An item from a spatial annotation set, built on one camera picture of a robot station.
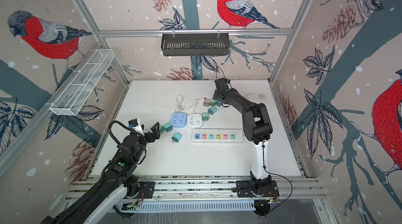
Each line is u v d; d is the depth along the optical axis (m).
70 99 0.71
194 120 0.95
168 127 0.93
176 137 0.90
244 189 0.73
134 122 0.68
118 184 0.56
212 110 1.01
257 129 0.55
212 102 1.04
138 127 0.70
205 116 1.00
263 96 1.10
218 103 1.05
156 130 0.75
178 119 0.96
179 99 1.10
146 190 0.73
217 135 0.90
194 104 1.04
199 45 1.04
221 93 0.76
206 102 1.05
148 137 0.72
